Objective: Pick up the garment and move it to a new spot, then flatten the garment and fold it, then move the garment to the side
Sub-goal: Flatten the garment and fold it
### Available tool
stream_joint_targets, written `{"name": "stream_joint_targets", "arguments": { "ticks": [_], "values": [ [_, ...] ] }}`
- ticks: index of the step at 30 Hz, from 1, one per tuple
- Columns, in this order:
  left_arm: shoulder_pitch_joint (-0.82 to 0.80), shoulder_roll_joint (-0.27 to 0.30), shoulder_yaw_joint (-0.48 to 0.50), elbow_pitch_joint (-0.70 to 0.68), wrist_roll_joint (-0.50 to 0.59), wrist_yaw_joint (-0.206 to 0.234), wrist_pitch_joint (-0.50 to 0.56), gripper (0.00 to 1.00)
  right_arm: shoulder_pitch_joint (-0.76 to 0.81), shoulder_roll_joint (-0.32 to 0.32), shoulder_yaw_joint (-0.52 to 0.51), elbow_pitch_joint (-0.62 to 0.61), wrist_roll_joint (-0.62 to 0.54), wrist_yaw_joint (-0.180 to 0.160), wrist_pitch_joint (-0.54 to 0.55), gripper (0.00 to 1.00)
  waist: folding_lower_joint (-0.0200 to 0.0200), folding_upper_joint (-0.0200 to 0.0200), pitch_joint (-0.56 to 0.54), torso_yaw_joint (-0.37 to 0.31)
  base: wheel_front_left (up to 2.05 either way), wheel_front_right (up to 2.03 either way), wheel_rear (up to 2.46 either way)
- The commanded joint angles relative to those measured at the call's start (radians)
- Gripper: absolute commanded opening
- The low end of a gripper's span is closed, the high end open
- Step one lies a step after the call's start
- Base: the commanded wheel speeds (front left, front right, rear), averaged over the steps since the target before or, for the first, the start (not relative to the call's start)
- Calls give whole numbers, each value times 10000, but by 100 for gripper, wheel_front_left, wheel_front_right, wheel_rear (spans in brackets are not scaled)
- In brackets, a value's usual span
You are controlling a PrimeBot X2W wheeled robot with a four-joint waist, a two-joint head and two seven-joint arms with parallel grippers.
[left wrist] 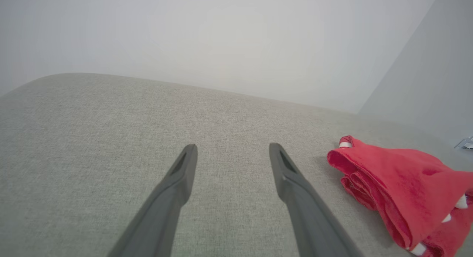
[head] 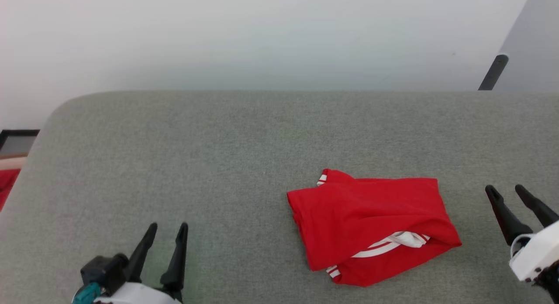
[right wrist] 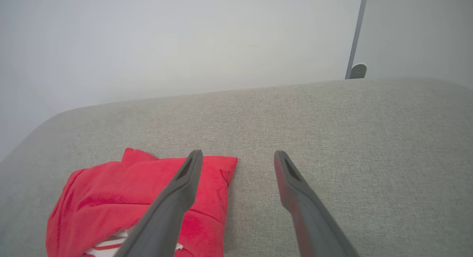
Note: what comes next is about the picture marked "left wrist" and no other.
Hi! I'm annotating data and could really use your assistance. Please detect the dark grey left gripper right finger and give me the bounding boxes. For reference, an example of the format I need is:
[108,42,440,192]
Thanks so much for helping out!
[269,143,365,257]

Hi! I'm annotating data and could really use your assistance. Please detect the red garment with white stripes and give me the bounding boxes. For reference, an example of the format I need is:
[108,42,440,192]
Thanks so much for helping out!
[327,135,473,257]

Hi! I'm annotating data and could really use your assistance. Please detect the small metal floor fixture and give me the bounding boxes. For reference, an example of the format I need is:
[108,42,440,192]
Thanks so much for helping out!
[455,136,473,150]

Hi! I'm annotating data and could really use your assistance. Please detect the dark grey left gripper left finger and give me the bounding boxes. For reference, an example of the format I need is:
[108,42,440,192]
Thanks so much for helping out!
[107,143,198,257]

